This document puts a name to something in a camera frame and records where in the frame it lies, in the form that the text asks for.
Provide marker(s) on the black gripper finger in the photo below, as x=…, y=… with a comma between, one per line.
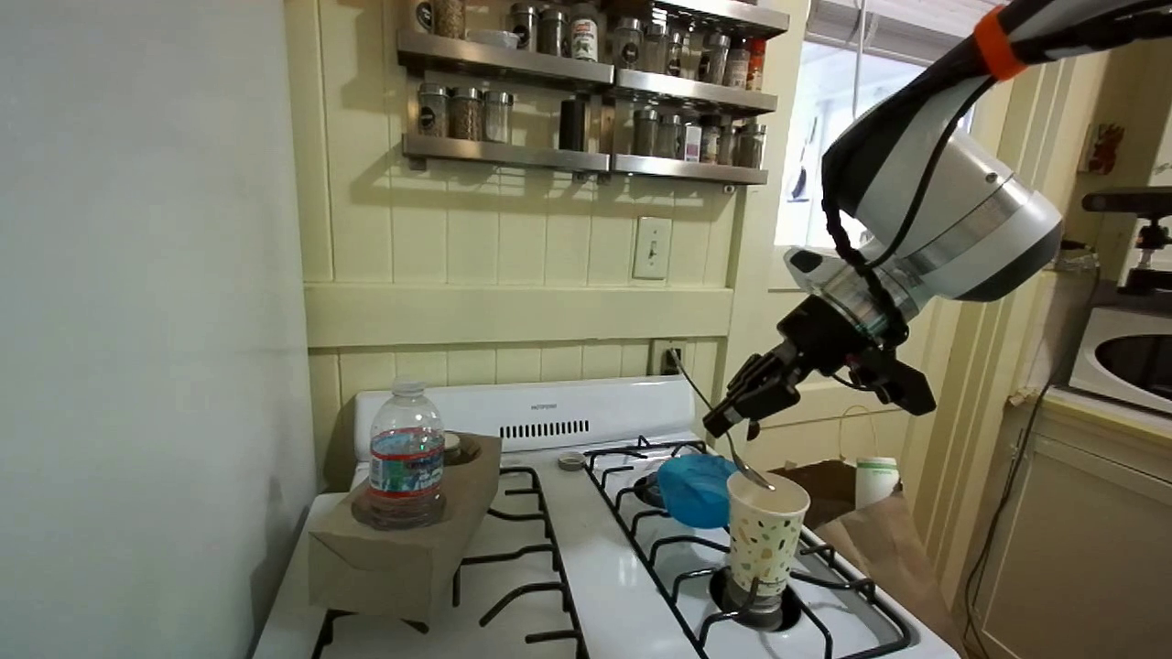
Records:
x=724, y=413
x=754, y=423

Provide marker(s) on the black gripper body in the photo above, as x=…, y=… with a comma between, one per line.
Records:
x=815, y=338

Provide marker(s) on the silver metal spoon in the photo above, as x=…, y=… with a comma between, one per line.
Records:
x=727, y=441

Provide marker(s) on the dotted paper cup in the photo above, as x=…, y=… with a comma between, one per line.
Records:
x=762, y=539

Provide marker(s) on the blue plastic bowl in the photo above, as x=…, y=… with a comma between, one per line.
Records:
x=692, y=487

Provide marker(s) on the small white container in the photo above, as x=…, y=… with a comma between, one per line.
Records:
x=876, y=478

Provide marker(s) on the white gas stove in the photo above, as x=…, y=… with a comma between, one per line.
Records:
x=550, y=430

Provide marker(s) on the right black stove grate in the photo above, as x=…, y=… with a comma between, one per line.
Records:
x=821, y=614

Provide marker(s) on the black stove grate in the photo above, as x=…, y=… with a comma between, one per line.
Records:
x=821, y=614
x=505, y=596

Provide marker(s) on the left black stove grate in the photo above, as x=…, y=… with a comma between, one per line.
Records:
x=505, y=596

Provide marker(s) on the white microwave oven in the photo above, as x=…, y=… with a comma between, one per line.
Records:
x=1124, y=356

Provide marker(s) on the metal spice rack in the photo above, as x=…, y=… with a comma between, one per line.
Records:
x=659, y=88

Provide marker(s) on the clear plastic water bottle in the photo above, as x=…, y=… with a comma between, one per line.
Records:
x=403, y=461

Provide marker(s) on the brown cardboard box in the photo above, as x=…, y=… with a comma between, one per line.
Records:
x=399, y=572

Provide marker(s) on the black wall outlet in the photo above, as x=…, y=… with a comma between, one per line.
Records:
x=671, y=358

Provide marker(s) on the white light switch plate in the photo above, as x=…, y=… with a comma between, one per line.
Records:
x=653, y=250

